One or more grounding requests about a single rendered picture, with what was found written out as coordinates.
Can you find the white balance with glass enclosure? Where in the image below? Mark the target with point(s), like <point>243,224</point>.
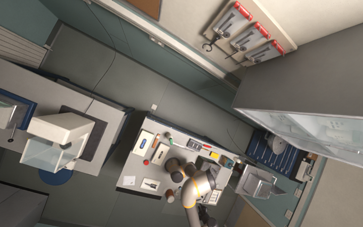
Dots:
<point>58,135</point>

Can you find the white wall socket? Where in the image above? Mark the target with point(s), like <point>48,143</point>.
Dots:
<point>298,193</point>
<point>154,107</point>
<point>288,213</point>
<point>156,41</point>

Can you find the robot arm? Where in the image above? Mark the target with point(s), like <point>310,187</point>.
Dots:
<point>197,186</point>

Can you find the grey round disc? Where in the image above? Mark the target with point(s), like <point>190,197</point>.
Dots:
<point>277,144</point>

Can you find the blue round stool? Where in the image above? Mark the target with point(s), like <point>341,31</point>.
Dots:
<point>55,178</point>

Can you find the grey low cabinet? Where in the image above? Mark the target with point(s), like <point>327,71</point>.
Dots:
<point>9,205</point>

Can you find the brown cork panel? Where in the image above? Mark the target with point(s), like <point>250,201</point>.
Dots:
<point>249,217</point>

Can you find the small brown box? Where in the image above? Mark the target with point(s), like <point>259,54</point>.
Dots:
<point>312,156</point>

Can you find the blue tool mat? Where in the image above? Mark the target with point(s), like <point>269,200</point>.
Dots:
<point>260,157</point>

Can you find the grey cabinet with glass front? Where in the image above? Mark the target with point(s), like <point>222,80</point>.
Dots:
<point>310,88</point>

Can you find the white radiator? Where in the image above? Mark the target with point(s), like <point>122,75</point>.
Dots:
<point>8,44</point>

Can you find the grey tray with dark cells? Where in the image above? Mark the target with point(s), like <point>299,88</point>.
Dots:
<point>194,145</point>

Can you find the white pen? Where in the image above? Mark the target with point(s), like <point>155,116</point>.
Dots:
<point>179,145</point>

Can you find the white tray with dark lines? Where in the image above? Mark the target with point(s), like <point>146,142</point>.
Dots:
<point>214,197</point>

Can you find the grey holder with red bar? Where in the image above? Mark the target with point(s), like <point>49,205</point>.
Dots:
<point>249,39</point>
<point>263,53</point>
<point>232,22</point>

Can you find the white small device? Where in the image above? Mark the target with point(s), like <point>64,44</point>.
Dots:
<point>304,171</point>

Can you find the metal rod with black knob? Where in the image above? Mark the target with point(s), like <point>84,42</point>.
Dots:
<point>12,132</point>

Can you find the brown jar with white lid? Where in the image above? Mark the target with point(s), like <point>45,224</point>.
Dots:
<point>170,195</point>

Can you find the black hook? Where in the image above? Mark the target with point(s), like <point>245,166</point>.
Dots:
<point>211,42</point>

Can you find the dark grey mat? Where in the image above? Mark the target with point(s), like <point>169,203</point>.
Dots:
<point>98,132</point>

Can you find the teal and brown box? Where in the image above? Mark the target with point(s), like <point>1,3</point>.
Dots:
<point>226,161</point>

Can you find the red round button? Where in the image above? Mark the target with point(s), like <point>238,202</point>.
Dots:
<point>146,162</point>

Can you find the white box with dark oval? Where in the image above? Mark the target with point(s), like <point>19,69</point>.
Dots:
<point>160,154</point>

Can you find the white card with dark tool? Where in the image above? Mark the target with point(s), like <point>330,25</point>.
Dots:
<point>150,184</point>

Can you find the metal hopper box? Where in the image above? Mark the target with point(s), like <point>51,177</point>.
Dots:
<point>254,183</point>

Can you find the cork notice board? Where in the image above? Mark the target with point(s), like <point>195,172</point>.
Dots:
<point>145,8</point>

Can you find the white box with blue oval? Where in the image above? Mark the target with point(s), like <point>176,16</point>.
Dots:
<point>143,143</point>

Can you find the yellow block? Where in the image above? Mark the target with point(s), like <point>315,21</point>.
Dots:
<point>214,155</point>

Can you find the white paper sheet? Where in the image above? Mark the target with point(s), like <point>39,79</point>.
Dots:
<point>129,180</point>

